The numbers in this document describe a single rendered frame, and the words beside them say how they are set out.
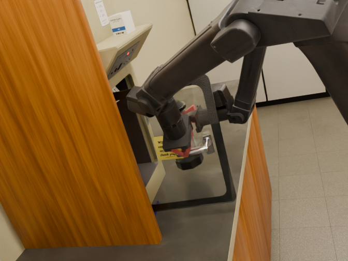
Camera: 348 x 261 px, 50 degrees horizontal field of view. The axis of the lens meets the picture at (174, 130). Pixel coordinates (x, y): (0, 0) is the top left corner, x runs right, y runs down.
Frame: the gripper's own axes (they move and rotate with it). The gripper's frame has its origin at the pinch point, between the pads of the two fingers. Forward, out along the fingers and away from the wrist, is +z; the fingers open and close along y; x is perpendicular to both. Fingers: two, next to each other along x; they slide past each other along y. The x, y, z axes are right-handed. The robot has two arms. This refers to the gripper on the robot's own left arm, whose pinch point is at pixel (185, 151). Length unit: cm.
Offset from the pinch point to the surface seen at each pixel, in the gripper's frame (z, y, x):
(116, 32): -18.2, -34.1, -16.6
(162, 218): 27.0, 5.3, -14.5
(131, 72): 0.3, -37.2, -19.5
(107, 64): -22.2, -14.9, -14.8
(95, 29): -22.4, -31.9, -21.2
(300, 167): 186, -106, 44
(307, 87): 229, -230, 73
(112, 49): -25.5, -16.2, -12.3
